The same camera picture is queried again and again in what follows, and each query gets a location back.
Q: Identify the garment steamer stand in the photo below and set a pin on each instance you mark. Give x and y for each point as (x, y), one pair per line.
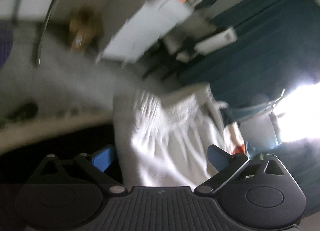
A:
(251, 111)

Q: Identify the white dresser with drawers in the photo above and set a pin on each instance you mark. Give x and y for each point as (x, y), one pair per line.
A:
(130, 27)

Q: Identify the white and black chair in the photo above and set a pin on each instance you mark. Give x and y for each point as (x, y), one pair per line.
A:
(179, 49)

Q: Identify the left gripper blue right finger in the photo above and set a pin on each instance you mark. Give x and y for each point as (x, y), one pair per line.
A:
(223, 161)

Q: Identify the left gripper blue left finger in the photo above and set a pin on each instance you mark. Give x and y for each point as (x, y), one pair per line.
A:
(97, 161)

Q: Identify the yellow cardboard box on floor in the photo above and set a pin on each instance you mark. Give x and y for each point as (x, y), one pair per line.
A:
(85, 26)

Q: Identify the teal window curtain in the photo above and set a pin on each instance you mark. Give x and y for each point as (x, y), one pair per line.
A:
(277, 50)

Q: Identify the white sweatshirt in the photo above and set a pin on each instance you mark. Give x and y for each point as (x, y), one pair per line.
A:
(163, 141)

